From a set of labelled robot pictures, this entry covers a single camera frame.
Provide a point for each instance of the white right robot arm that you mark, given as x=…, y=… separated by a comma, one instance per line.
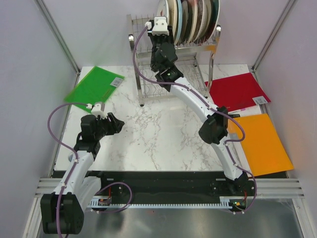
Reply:
x=215, y=119

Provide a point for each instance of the watermelon pattern white plate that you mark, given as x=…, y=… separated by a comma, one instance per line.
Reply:
x=163, y=9

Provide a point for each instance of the steel two-tier dish rack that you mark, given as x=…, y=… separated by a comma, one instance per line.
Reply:
x=149, y=83

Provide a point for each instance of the red folder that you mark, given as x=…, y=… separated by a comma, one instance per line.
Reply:
x=238, y=92

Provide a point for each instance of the orange clip file folder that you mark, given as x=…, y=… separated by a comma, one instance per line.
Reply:
x=262, y=147

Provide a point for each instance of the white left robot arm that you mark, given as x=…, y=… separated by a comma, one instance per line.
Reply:
x=63, y=209

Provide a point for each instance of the white floral plate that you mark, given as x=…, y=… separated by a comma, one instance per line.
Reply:
x=207, y=26

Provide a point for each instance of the cream and blue plate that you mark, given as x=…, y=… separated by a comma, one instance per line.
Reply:
x=180, y=21

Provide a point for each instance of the cream brown rim plate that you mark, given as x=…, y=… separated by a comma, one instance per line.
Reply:
x=199, y=19

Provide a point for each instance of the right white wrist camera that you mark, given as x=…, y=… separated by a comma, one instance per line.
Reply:
x=159, y=24

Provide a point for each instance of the white slotted cable duct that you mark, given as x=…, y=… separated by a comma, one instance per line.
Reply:
x=100, y=203

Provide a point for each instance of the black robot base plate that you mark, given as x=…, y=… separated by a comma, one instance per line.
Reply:
x=169, y=186

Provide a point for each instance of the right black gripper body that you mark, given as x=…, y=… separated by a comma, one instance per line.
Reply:
x=156, y=41

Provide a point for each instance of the dark green rimmed plate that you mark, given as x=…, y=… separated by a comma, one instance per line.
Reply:
x=215, y=10

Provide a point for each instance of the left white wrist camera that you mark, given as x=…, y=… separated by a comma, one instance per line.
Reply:
x=98, y=110

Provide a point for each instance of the cream plate with twig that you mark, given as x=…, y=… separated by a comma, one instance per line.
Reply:
x=173, y=17

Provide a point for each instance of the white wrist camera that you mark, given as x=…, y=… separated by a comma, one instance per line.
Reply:
x=159, y=24
x=98, y=110

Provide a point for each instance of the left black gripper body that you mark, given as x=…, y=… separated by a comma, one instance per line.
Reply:
x=103, y=129

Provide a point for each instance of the green folder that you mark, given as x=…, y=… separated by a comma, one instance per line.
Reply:
x=97, y=86

